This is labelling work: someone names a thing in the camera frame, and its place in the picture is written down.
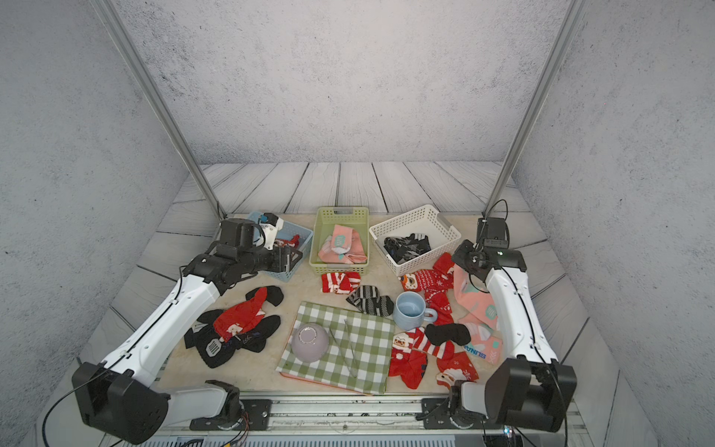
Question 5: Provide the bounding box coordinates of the pink sock with teal leaves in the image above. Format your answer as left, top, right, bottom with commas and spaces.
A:
318, 225, 368, 264

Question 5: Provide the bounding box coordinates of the red bear Christmas sock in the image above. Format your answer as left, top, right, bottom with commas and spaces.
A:
275, 235, 301, 249

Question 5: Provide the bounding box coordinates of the red snowflake sock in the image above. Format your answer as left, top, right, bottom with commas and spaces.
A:
400, 253, 455, 325

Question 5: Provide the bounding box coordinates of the metal base rail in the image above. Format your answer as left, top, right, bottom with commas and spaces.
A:
148, 392, 592, 446

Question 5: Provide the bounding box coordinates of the light green plastic basket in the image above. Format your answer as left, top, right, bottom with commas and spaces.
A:
309, 207, 371, 275

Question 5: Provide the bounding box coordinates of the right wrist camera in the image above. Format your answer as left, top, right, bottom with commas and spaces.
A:
477, 217, 510, 250

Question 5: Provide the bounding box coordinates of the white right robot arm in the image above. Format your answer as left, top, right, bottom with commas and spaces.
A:
451, 240, 577, 433

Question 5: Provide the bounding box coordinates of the light blue ceramic mug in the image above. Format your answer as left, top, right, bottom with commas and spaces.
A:
393, 292, 439, 331

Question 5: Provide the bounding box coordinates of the red Santa sock front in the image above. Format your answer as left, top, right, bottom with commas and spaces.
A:
436, 352, 480, 389

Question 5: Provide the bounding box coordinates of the lilac ceramic bowl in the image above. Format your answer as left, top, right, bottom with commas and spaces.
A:
290, 323, 330, 363

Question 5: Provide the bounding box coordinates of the right aluminium frame post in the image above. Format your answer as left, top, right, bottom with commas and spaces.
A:
482, 0, 587, 218

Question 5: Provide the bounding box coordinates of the light blue plastic basket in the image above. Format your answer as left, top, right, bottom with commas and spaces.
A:
248, 212, 313, 282

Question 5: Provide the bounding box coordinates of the black blue sport sock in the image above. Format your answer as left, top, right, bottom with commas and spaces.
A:
384, 233, 431, 264

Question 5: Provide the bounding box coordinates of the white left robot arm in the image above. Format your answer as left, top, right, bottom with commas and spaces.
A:
72, 242, 303, 444

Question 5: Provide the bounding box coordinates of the red Santa Christmas sock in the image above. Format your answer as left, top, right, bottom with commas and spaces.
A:
213, 287, 268, 342

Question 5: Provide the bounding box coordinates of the green white checkered cloth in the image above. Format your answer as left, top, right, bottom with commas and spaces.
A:
277, 301, 395, 395

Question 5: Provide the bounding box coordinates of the black sock with white label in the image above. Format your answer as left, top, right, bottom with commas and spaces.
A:
184, 309, 281, 369

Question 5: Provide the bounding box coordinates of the pink sock with blue text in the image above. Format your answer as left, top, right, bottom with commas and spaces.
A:
454, 266, 503, 365

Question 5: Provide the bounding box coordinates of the white plastic basket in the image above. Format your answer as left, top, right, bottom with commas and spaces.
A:
369, 205, 462, 277

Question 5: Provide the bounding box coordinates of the black grey striped sock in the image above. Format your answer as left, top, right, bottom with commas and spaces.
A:
346, 285, 395, 317

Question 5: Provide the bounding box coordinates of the red white striped Santa sock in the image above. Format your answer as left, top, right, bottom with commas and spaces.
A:
392, 328, 455, 359

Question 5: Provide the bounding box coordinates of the black sock near mug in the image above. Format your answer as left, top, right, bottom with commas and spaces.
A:
425, 323, 471, 346

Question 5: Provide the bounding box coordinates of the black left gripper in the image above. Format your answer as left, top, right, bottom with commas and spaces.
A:
237, 243, 305, 277

